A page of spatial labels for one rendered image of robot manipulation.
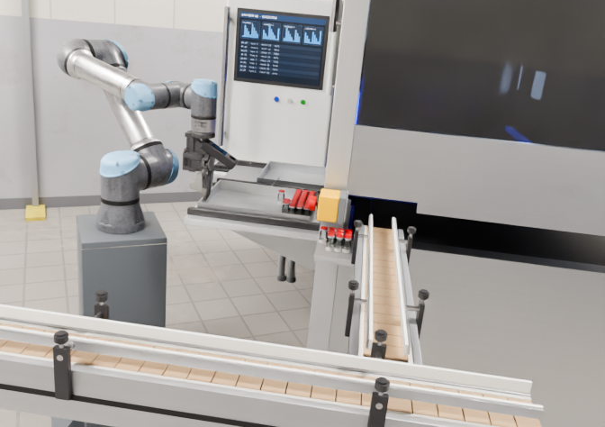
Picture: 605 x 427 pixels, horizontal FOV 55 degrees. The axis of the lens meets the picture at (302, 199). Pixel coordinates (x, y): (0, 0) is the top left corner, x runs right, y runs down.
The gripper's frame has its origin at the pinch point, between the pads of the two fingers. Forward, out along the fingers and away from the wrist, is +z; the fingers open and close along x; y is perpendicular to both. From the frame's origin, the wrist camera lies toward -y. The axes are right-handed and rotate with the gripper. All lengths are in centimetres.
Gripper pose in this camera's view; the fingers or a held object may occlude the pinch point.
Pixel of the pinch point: (207, 196)
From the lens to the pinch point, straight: 180.7
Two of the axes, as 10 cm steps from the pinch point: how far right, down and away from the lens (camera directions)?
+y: -9.9, -1.2, 0.8
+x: -1.2, 2.9, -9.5
